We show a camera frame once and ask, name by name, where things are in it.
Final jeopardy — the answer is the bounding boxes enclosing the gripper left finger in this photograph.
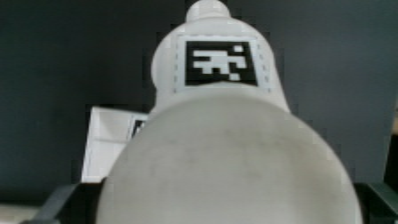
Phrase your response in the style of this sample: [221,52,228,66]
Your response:
[27,181,104,224]

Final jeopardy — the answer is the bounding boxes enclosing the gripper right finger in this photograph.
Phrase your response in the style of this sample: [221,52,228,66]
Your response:
[356,183,398,224]

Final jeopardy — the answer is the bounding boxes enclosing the white lamp bulb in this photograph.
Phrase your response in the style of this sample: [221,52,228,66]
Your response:
[97,0,363,224]

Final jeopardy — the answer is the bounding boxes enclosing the white marker plate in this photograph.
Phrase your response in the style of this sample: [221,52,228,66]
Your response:
[81,107,148,183]

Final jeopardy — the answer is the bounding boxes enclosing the white front fence rail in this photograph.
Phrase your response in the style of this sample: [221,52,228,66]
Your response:
[0,204,42,224]

